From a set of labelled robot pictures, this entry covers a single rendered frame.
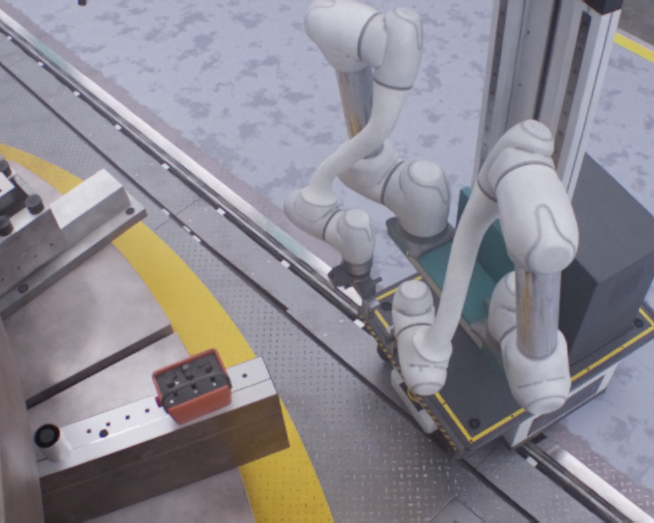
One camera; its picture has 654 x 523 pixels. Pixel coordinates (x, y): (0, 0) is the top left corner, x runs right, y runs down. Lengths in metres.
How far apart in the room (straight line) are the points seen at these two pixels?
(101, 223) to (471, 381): 1.58
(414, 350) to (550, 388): 0.36
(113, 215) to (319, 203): 1.26
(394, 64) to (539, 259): 0.65
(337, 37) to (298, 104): 2.16
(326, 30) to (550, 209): 0.77
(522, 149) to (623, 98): 2.78
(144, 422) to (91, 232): 1.14
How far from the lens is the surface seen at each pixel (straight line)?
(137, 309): 2.90
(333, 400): 2.93
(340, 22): 1.89
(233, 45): 4.52
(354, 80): 2.02
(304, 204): 2.12
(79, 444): 2.25
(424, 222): 2.31
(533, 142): 1.53
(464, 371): 2.64
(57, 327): 2.97
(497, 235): 2.23
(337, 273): 2.20
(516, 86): 2.02
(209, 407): 2.14
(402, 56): 1.83
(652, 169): 3.92
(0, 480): 1.78
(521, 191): 1.47
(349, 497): 2.77
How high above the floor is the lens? 2.60
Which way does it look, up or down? 53 degrees down
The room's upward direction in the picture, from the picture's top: 3 degrees counter-clockwise
